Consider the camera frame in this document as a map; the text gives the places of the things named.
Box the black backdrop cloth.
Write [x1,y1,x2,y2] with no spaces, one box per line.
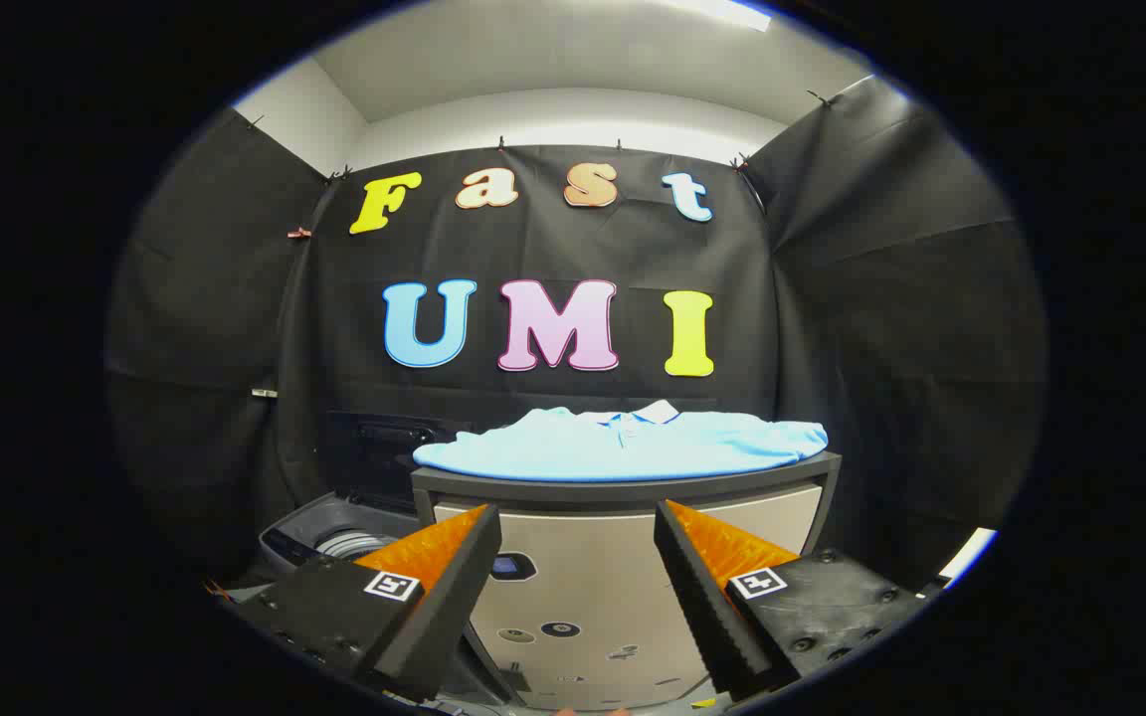
[105,75,1047,598]

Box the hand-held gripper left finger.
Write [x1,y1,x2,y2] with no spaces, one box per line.
[235,502,504,705]

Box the light blue polo shirt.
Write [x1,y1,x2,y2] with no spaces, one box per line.
[412,400,830,483]

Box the grey washing machine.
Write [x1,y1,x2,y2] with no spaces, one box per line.
[257,492,435,598]

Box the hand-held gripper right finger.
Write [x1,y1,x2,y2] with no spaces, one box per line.
[653,499,932,703]

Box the grey cabinet with dark top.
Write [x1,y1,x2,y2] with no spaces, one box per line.
[411,452,845,712]

